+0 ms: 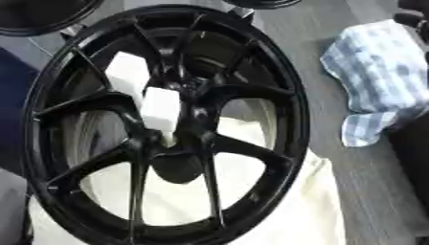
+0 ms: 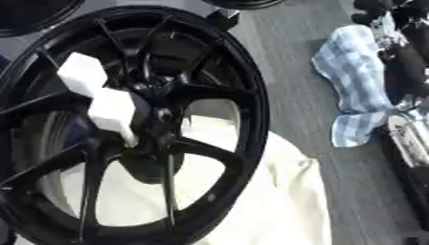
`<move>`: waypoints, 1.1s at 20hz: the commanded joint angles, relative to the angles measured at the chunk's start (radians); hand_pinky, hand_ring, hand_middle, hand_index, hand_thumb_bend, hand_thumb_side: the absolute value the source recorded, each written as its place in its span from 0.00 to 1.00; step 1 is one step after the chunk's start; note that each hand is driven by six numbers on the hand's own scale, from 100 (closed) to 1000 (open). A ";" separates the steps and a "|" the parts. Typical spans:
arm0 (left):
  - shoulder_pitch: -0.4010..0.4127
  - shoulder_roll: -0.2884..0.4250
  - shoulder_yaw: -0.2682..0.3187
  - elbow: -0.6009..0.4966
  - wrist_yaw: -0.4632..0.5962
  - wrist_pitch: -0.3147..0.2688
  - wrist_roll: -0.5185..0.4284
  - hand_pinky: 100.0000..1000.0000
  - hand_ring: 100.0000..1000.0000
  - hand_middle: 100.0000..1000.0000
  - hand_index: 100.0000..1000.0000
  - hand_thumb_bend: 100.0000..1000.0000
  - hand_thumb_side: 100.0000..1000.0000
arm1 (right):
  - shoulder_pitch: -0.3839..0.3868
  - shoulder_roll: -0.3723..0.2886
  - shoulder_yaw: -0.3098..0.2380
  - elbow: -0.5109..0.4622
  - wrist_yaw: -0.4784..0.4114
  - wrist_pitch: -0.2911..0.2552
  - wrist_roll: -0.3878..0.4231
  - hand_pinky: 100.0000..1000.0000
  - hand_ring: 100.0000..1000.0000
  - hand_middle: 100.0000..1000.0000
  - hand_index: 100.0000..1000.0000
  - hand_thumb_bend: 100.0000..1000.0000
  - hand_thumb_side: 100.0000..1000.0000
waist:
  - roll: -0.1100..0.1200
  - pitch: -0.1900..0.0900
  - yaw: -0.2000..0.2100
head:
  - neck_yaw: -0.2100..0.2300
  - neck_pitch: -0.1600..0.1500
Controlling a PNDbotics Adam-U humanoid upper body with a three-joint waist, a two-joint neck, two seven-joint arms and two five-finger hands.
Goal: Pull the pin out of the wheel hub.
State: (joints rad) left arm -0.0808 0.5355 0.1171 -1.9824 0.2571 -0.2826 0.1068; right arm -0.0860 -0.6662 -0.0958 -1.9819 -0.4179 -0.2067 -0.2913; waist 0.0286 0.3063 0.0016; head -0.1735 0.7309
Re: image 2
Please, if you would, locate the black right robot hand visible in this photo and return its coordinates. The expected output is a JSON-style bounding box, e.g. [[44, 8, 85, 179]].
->
[[350, 0, 429, 98]]

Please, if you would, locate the black spoked wheel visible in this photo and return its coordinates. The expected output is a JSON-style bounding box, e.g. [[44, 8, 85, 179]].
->
[[0, 4, 274, 245]]

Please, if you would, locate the blue and white checked cloth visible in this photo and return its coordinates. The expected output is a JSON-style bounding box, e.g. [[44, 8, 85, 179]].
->
[[309, 24, 429, 148]]

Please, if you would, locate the black round tyre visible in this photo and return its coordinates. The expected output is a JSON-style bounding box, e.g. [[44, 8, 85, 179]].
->
[[199, 0, 287, 11], [0, 0, 87, 38]]

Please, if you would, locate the cream white cloth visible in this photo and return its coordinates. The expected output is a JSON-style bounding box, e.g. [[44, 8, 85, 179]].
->
[[13, 99, 335, 245]]

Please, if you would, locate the small black block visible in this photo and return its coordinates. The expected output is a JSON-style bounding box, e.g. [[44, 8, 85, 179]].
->
[[204, 8, 243, 32]]

